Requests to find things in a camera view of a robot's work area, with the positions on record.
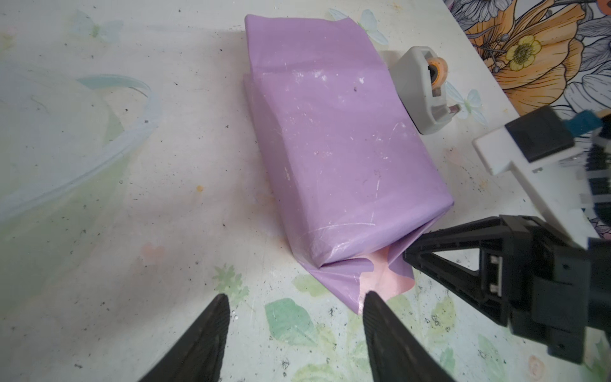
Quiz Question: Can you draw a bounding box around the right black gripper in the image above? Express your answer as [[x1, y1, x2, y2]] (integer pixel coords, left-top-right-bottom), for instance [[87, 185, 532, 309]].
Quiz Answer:
[[403, 216, 610, 364]]

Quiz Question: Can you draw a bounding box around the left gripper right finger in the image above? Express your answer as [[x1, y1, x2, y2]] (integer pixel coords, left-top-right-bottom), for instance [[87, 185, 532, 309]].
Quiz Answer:
[[363, 291, 453, 382]]

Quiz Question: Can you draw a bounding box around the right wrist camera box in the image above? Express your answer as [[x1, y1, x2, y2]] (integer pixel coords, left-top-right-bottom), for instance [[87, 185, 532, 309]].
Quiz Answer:
[[505, 106, 574, 163]]

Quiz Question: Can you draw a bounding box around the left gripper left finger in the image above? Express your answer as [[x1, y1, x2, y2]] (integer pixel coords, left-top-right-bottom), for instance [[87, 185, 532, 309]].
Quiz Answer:
[[141, 294, 231, 382]]

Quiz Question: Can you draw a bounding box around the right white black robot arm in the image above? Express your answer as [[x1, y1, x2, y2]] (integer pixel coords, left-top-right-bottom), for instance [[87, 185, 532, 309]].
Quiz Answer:
[[403, 107, 610, 364]]

